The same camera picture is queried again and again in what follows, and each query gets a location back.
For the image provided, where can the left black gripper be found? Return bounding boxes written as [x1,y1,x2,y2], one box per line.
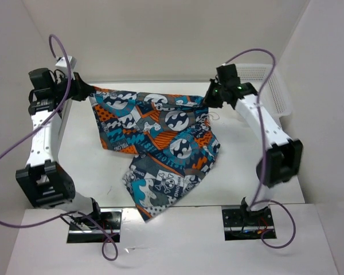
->
[52,71,95,103]

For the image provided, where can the colourful patterned shorts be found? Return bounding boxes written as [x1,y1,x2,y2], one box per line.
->
[89,87,220,221]

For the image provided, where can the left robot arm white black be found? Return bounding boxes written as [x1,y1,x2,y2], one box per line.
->
[15,68,103,229]

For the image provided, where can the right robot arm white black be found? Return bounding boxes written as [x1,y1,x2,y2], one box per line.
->
[204,64,303,225]

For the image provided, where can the white plastic basket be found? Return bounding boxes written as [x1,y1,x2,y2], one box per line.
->
[236,64,292,120]

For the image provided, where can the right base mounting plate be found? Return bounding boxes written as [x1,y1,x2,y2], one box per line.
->
[221,206,276,241]

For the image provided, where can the base mounting plate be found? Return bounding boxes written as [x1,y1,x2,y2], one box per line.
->
[67,208,123,243]
[221,206,276,241]

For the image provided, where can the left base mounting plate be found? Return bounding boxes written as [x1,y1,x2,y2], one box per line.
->
[67,208,123,243]

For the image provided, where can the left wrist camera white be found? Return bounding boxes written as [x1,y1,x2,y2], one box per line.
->
[55,56,77,72]

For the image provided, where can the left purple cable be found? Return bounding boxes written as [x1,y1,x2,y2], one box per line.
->
[0,34,119,261]

